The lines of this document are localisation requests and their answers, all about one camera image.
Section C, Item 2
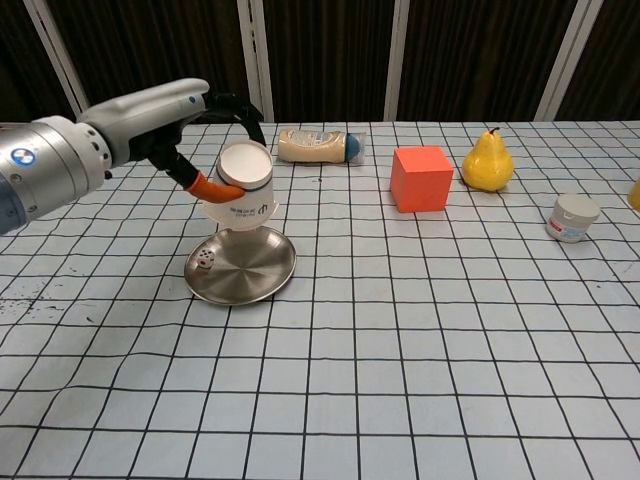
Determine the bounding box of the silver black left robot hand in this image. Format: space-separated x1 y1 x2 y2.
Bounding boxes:
77 77 266 204

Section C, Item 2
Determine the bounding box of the white paper cup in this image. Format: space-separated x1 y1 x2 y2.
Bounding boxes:
206 141 280 232

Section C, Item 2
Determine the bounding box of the cream mayonnaise squeeze bottle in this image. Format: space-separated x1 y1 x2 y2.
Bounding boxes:
278 127 366 166

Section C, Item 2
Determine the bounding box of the round stainless steel plate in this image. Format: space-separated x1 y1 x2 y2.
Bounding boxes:
183 225 297 304

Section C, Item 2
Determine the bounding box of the orange cube block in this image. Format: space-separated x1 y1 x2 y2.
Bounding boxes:
389 145 455 214

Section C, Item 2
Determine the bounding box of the white black checkered tablecloth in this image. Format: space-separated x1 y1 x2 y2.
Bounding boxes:
0 119 640 480

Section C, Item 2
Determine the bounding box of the yellow toy pear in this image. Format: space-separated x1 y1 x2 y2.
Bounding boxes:
461 127 516 193

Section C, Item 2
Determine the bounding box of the small white plastic jar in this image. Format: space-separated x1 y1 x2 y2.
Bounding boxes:
545 193 602 245

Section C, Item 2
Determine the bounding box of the white aluminium frame post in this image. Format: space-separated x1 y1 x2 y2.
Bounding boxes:
237 0 276 124
22 0 97 126
383 0 410 123
533 0 595 122

